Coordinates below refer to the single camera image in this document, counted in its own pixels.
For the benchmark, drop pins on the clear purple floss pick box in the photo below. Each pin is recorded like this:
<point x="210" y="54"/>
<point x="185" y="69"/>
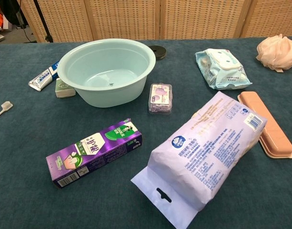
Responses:
<point x="160" y="97"/>

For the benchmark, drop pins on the large lavender tissue pack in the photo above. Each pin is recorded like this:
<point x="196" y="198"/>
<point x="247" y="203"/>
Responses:
<point x="203" y="152"/>

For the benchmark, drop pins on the white blue toothpaste tube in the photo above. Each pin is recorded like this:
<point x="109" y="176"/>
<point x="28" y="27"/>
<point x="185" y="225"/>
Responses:
<point x="42" y="78"/>

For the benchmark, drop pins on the teal table cloth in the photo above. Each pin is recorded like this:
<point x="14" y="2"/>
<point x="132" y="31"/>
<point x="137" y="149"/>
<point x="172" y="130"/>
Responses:
<point x="100" y="210"/>

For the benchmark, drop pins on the pink bath loofah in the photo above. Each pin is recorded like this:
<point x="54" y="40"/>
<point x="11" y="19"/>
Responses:
<point x="276" y="52"/>

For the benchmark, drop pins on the black round disc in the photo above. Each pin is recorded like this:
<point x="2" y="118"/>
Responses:
<point x="160" y="51"/>

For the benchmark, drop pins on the white cardboard box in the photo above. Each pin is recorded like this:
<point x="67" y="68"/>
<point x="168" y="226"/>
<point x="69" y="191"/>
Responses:
<point x="8" y="22"/>

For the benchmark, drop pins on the pink toothbrush case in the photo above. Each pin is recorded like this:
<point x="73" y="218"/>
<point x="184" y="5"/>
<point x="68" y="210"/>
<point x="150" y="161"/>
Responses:
<point x="276" y="138"/>

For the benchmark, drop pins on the light blue plastic basin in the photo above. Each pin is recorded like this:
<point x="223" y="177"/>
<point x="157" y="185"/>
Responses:
<point x="100" y="66"/>

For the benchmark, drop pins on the white toothbrush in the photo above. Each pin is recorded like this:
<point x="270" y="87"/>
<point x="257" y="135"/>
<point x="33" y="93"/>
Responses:
<point x="6" y="105"/>

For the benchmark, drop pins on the blue wet wipes pack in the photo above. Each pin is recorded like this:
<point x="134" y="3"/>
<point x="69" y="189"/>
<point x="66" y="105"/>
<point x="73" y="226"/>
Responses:
<point x="222" y="69"/>

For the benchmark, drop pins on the woven wooden folding screen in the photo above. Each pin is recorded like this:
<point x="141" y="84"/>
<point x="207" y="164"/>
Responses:
<point x="126" y="19"/>

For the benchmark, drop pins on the green soap bar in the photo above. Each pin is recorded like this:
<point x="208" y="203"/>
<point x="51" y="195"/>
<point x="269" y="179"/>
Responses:
<point x="63" y="91"/>

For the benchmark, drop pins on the purple toothpaste box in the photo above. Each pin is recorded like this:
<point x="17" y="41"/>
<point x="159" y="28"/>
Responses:
<point x="93" y="152"/>

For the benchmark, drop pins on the black tripod stand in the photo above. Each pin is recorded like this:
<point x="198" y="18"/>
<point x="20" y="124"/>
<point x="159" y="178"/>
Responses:
<point x="42" y="16"/>

